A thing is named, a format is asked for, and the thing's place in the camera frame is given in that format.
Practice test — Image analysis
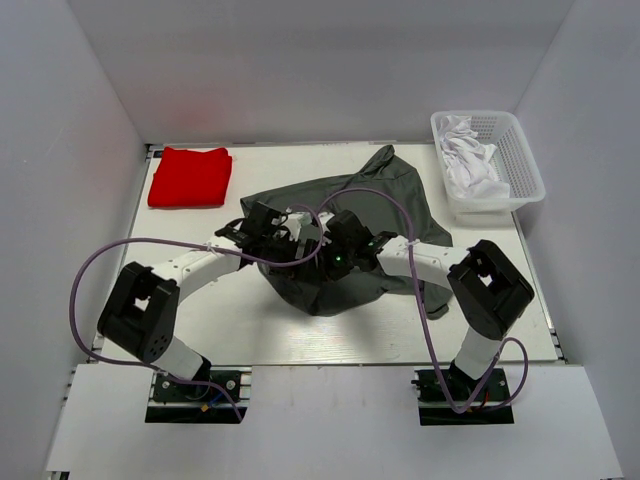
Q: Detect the crumpled white t shirt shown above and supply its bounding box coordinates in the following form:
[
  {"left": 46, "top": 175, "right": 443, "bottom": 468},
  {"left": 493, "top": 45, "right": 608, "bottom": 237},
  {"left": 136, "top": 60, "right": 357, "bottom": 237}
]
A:
[{"left": 437, "top": 115, "right": 510, "bottom": 199}]

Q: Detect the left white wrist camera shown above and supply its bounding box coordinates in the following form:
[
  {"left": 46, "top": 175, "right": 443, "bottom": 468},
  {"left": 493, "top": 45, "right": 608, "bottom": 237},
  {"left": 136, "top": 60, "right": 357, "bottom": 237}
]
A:
[{"left": 283, "top": 212, "right": 323, "bottom": 245}]

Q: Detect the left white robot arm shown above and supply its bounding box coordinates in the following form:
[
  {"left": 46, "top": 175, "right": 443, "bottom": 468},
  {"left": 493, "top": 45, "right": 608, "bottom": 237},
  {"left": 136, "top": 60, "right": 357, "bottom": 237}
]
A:
[{"left": 97, "top": 202, "right": 300, "bottom": 399}]

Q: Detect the folded red t shirt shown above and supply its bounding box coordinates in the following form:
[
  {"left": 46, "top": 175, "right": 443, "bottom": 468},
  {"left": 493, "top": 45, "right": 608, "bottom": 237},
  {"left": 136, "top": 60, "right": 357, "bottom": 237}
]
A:
[{"left": 147, "top": 147, "right": 233, "bottom": 209}]

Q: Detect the dark grey t shirt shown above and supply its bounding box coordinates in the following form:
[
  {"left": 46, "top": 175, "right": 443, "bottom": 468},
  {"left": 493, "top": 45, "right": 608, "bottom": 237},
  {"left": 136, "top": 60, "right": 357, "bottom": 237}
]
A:
[{"left": 240, "top": 145, "right": 452, "bottom": 316}]

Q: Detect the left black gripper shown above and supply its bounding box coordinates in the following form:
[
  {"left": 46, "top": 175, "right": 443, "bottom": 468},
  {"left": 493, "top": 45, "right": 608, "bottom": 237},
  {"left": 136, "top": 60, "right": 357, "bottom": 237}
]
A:
[{"left": 260, "top": 234, "right": 322, "bottom": 288}]

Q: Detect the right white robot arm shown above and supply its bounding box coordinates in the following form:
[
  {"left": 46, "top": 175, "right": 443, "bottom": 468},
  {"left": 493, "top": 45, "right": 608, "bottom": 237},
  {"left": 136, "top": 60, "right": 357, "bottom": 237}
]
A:
[{"left": 321, "top": 211, "right": 535, "bottom": 399}]

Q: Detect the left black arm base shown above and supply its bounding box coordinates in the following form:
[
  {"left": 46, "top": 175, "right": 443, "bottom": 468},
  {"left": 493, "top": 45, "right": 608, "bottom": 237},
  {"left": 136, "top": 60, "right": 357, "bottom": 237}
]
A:
[{"left": 145, "top": 367, "right": 252, "bottom": 425}]

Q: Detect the white plastic basket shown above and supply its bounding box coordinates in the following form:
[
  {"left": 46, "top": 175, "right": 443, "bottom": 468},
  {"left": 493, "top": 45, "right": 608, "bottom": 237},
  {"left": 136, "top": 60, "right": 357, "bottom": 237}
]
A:
[{"left": 431, "top": 110, "right": 546, "bottom": 215}]

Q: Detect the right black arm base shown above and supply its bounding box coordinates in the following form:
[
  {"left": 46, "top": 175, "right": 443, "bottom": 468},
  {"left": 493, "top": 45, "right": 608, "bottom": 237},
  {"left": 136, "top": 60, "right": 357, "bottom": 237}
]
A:
[{"left": 410, "top": 367, "right": 516, "bottom": 427}]

